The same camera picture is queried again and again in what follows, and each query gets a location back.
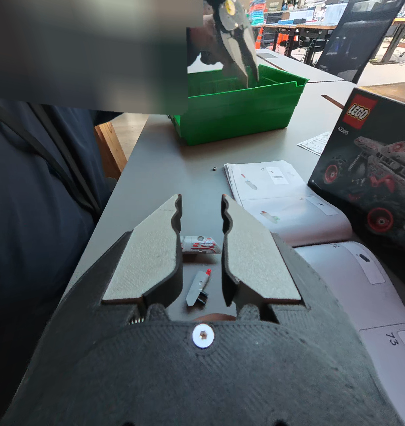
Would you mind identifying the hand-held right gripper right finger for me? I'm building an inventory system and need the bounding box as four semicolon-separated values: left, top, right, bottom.
221;194;302;308

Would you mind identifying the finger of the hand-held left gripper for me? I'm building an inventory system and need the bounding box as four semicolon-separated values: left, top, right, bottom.
237;27;260;83
217;28;250;90

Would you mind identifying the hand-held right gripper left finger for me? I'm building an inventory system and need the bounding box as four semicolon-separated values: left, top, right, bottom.
102;194;184;308

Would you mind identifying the grey lego piece red pin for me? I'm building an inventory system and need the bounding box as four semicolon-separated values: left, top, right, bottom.
186;268;212;307

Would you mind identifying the white red printed lego panel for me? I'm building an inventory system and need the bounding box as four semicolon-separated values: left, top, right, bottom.
181;235;222;255

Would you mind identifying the green plastic bin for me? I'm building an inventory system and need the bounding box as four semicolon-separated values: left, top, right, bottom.
169;64;309;146

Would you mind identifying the lego instruction booklet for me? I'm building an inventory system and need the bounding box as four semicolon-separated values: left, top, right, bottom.
223;160;405;426

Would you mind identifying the black lego set box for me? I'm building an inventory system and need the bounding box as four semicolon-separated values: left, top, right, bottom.
307;87;405;257

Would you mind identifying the person's left hand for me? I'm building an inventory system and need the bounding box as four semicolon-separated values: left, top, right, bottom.
188;15;224;72

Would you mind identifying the wooden top office desk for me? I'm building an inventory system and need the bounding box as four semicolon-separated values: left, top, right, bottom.
262;17;405;65

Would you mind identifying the black office chair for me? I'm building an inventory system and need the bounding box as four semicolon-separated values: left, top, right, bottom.
315;0;405;84

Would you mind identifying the white paper sheet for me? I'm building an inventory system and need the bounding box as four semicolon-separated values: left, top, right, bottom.
297;131;333;156

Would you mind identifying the wooden furniture piece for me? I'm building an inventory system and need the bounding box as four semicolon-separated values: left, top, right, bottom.
94;121;127;181

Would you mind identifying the person's dark blue clothing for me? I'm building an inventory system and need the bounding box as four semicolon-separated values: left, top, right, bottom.
0;97;123;423

